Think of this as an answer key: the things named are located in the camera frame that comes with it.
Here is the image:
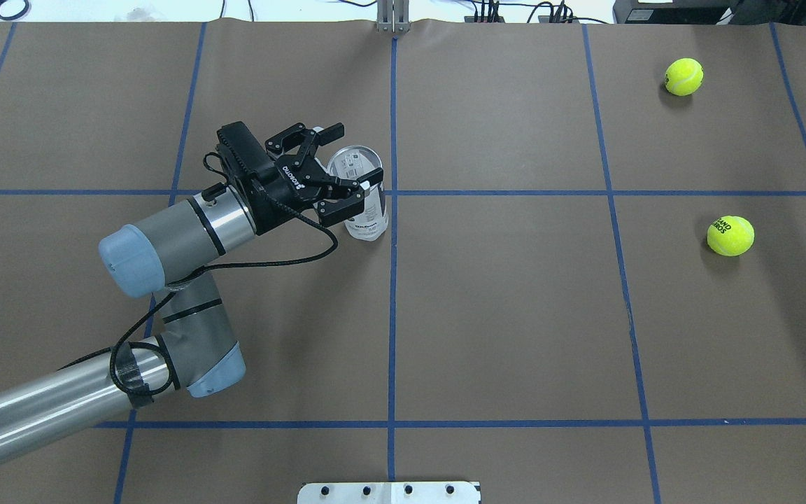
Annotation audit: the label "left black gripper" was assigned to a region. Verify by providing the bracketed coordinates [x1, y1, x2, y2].
[238, 123, 369, 235]

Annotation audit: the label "Wilson tennis ball can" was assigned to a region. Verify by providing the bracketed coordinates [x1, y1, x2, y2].
[327, 146, 389, 242]

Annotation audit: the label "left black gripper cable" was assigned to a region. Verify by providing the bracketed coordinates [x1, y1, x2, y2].
[60, 150, 339, 400]

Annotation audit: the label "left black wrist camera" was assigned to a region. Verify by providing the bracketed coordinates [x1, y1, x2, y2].
[217, 121, 278, 184]

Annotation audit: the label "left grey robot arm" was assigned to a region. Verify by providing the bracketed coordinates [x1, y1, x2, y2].
[0, 122, 384, 465]

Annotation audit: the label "aluminium frame post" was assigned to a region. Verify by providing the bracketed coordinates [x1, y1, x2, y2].
[375, 0, 411, 35]

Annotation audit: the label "white metal mount base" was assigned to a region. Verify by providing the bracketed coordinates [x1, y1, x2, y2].
[297, 481, 483, 503]

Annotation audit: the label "black cables on desk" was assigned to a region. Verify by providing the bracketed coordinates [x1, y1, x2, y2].
[462, 0, 610, 25]

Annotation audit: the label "black box with label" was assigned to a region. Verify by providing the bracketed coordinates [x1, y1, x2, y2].
[613, 0, 806, 26]

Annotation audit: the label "tennis ball with Roland Garros print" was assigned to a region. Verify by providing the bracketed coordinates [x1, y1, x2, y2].
[706, 215, 756, 256]

